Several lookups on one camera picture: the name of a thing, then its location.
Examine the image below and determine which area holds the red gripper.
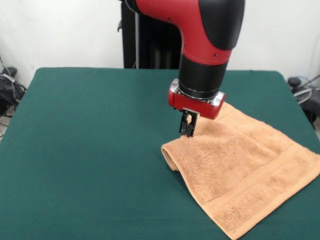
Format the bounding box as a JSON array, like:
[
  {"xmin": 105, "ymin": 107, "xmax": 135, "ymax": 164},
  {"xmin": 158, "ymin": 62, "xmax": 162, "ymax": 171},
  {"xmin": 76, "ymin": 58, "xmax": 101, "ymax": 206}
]
[{"xmin": 167, "ymin": 78, "xmax": 226, "ymax": 138}]

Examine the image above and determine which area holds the orange terry towel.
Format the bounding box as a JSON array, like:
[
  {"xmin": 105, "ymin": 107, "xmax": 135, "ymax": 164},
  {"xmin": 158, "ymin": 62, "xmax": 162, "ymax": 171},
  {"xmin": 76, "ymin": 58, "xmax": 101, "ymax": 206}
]
[{"xmin": 160, "ymin": 101, "xmax": 320, "ymax": 240}]

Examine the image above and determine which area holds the dark green table cloth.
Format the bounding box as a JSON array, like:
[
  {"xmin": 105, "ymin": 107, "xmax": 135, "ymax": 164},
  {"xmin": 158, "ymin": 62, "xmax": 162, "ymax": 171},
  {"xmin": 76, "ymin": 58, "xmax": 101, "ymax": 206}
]
[{"xmin": 0, "ymin": 66, "xmax": 320, "ymax": 240}]

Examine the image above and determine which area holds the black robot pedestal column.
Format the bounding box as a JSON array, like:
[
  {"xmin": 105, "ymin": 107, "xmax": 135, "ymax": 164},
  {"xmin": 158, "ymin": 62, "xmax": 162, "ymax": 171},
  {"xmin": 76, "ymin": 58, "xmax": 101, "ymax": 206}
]
[{"xmin": 117, "ymin": 0, "xmax": 182, "ymax": 70}]

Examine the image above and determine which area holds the grey cable coil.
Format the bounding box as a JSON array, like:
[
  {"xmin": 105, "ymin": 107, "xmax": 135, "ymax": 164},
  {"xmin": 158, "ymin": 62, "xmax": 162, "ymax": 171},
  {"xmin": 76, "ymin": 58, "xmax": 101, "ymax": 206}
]
[{"xmin": 291, "ymin": 74, "xmax": 320, "ymax": 103}]

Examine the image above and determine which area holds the black cable bundle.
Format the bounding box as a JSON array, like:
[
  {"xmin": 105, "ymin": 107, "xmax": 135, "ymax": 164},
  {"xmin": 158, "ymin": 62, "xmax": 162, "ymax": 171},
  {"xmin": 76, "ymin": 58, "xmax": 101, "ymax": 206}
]
[{"xmin": 0, "ymin": 72, "xmax": 27, "ymax": 118}]

